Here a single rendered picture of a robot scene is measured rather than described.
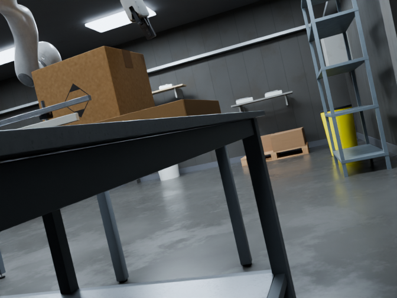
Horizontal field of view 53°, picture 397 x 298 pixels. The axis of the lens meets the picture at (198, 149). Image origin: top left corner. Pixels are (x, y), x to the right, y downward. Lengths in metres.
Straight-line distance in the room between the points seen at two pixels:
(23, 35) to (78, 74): 0.53
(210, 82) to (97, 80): 7.85
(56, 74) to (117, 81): 0.21
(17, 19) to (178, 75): 7.68
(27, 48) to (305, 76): 7.50
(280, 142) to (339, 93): 1.89
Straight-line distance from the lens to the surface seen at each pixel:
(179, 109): 0.81
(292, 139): 7.68
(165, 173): 8.64
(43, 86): 1.40
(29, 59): 1.84
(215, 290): 1.54
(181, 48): 9.33
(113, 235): 2.56
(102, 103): 1.26
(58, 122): 1.06
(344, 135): 6.43
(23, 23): 1.76
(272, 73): 8.88
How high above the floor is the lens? 0.79
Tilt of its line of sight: 2 degrees down
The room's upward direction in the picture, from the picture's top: 13 degrees counter-clockwise
